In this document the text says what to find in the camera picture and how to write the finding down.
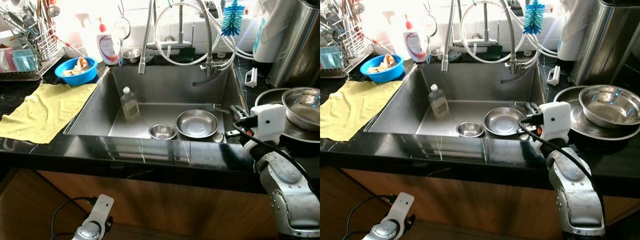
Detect metal wire dish rack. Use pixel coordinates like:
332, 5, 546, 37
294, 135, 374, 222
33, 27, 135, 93
320, 0, 374, 78
0, 0, 62, 81

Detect tall stainless steel container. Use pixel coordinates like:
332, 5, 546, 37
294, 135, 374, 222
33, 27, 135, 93
572, 0, 640, 86
267, 0, 321, 89

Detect pale food scraps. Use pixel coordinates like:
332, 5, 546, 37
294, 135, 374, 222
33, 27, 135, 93
62, 57, 90, 77
367, 54, 397, 74

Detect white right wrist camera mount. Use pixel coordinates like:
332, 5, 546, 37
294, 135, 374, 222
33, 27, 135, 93
248, 104, 287, 146
540, 101, 572, 144

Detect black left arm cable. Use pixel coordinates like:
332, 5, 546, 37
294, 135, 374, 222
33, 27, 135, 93
50, 196, 99, 240
344, 194, 399, 240

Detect small white plastic clip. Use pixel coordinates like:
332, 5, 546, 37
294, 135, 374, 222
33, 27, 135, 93
547, 65, 562, 86
244, 67, 259, 89

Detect clear plastic bottle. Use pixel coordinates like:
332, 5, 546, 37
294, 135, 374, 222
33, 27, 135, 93
120, 86, 141, 121
428, 83, 450, 120

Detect large steel bowl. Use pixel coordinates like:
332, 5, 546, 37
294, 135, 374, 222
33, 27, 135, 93
579, 85, 640, 129
281, 87, 321, 132

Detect flexible steel faucet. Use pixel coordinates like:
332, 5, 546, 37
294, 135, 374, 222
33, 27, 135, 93
192, 0, 236, 77
500, 0, 542, 76

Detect light wood door cabinet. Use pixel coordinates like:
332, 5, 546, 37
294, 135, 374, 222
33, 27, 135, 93
0, 167, 281, 240
320, 167, 640, 240

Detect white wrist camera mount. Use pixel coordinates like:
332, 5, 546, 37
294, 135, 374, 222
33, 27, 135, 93
248, 104, 287, 146
391, 192, 416, 232
540, 101, 572, 144
85, 194, 115, 232

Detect white red-pump soap bottle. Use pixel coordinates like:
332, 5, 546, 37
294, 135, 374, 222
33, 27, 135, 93
402, 15, 428, 64
95, 17, 121, 66

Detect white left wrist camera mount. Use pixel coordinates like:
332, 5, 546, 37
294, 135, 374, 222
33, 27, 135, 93
391, 192, 416, 232
85, 194, 115, 232

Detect shallow steel plate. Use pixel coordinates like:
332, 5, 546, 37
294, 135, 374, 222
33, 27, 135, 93
483, 106, 526, 137
175, 109, 220, 139

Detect steel faucet spout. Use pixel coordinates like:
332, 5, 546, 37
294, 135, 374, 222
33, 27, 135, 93
441, 0, 459, 73
138, 0, 156, 75

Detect blue plastic bowl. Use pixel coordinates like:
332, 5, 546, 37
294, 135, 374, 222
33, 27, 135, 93
55, 56, 99, 86
360, 53, 405, 84

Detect round steel tray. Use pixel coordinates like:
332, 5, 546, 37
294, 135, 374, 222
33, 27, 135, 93
255, 88, 321, 144
553, 86, 640, 142

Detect round metal sieve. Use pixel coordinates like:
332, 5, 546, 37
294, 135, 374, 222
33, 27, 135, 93
420, 13, 439, 39
114, 16, 132, 41

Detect teal plastic cup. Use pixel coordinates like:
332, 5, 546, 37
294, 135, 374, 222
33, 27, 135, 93
12, 49, 38, 72
320, 46, 344, 70

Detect white looped hose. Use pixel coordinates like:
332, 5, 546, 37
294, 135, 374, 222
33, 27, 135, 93
154, 2, 253, 68
459, 2, 558, 66

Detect yellow cloth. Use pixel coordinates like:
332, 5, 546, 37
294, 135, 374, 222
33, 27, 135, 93
320, 80, 404, 142
0, 82, 97, 145

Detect blue bottle brush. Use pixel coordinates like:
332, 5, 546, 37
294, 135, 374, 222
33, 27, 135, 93
221, 0, 246, 37
523, 0, 546, 35

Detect stainless steel sink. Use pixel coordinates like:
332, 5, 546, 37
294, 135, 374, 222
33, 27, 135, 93
64, 64, 251, 146
367, 62, 551, 144

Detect pink plastic cup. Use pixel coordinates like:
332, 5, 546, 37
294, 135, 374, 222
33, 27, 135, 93
0, 47, 14, 73

